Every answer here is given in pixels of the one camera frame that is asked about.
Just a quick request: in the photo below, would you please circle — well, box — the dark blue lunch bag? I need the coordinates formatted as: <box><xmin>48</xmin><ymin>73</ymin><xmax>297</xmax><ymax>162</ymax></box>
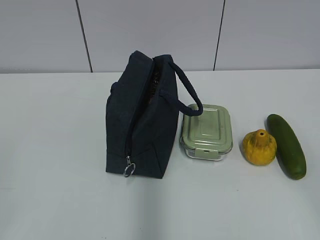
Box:
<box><xmin>105</xmin><ymin>51</ymin><xmax>203</xmax><ymax>179</ymax></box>

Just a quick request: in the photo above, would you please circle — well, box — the silver zipper pull ring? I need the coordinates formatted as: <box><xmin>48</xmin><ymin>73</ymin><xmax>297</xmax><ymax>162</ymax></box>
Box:
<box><xmin>123</xmin><ymin>155</ymin><xmax>137</xmax><ymax>179</ymax></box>

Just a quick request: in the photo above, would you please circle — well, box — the green lid glass container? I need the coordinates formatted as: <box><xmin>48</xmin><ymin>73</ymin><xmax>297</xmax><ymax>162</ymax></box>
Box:
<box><xmin>180</xmin><ymin>104</ymin><xmax>233</xmax><ymax>161</ymax></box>

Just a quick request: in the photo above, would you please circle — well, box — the yellow pear-shaped fruit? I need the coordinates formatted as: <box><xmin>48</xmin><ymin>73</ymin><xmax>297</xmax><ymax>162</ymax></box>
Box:
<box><xmin>242</xmin><ymin>129</ymin><xmax>277</xmax><ymax>166</ymax></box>

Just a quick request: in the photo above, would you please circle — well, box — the green cucumber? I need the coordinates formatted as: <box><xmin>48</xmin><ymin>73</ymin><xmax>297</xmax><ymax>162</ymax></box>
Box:
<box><xmin>266</xmin><ymin>114</ymin><xmax>307</xmax><ymax>180</ymax></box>

